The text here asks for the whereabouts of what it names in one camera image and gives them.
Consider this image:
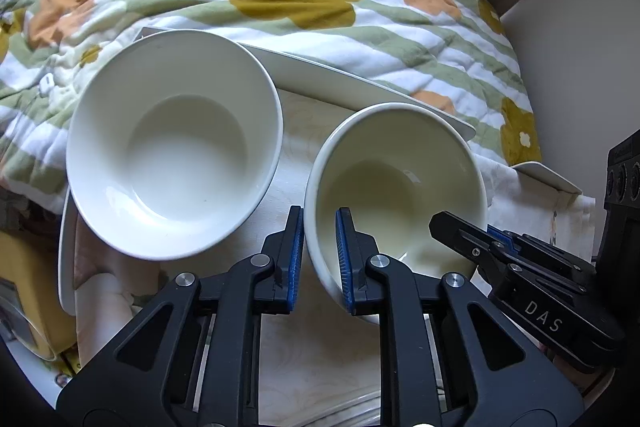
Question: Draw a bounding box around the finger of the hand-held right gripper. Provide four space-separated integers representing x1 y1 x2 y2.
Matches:
429 209 627 374
486 226 606 308

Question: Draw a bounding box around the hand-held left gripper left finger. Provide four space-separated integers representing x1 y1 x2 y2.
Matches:
56 206 305 427

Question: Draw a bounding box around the floral tablecloth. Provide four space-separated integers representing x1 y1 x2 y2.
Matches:
74 86 597 423

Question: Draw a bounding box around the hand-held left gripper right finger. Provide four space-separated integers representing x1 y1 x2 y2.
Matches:
335 207 586 427

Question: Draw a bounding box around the yellow container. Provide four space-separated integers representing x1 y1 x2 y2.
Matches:
0 234 68 362

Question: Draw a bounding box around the white ceramic bowl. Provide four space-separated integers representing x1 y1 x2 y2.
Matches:
65 30 284 262

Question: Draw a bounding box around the cream ceramic bowl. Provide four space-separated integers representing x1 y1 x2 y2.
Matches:
303 103 496 327

